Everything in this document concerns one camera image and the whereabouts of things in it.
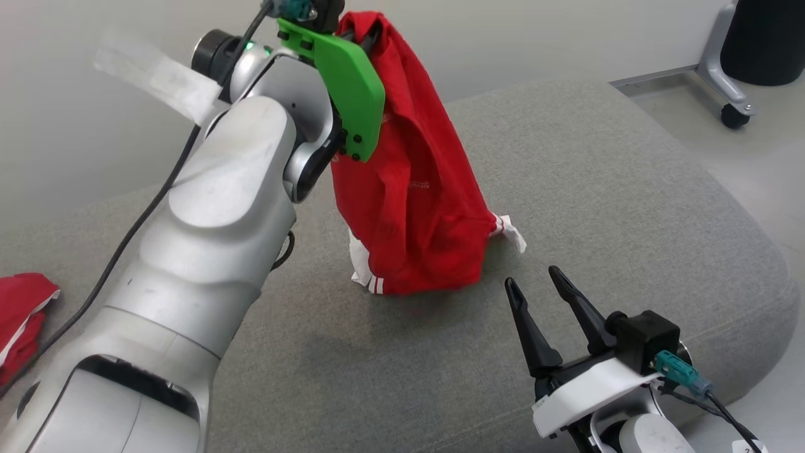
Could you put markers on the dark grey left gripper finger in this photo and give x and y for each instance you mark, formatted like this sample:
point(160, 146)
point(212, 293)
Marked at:
point(368, 40)

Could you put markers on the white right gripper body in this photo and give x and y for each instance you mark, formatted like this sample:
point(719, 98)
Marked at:
point(585, 390)

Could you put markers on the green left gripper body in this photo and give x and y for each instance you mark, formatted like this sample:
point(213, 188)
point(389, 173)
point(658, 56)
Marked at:
point(352, 88)

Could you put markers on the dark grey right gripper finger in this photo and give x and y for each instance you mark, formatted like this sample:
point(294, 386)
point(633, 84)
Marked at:
point(582, 308)
point(531, 333)

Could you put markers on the red white basketball jersey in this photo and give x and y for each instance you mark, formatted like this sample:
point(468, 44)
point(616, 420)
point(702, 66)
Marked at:
point(415, 220)

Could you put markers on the red white sports shorts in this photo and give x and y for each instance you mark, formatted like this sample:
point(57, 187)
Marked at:
point(22, 302)

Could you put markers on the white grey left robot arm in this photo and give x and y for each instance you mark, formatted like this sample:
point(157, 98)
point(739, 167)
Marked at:
point(207, 239)

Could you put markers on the white tape strip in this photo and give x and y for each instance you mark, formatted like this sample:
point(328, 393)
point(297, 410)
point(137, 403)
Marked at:
point(157, 75)

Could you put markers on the grey wheeled metal stand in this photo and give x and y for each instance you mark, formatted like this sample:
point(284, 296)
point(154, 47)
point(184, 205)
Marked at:
point(714, 69)

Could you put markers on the black cylinder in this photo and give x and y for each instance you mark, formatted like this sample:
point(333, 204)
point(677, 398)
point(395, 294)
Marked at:
point(764, 38)

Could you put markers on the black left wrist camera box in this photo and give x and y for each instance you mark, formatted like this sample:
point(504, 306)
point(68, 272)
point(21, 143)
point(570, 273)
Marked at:
point(328, 14)

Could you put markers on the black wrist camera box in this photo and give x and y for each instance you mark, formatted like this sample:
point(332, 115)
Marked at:
point(648, 340)
point(328, 14)

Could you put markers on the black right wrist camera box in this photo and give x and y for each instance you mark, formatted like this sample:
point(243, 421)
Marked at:
point(648, 340)

